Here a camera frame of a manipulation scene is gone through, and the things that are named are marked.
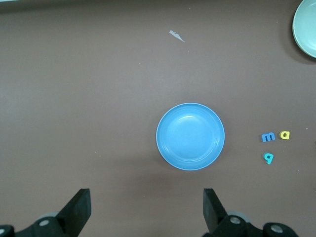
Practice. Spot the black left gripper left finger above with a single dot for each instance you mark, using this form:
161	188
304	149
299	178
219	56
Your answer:
79	209

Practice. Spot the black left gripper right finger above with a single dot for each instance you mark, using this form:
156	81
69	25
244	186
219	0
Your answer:
212	209

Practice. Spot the teal foam letter p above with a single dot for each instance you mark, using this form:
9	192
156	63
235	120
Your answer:
269	160

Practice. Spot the blue foam letter m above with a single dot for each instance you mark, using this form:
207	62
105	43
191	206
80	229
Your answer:
264	138

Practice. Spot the yellow letter D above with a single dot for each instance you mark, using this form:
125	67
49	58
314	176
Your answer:
282	135

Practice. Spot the blue plate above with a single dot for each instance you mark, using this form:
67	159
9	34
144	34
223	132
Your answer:
190	137

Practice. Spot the small white tape scrap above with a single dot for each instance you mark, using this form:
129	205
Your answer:
176	35

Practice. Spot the pale green plate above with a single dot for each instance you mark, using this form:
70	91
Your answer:
306	27

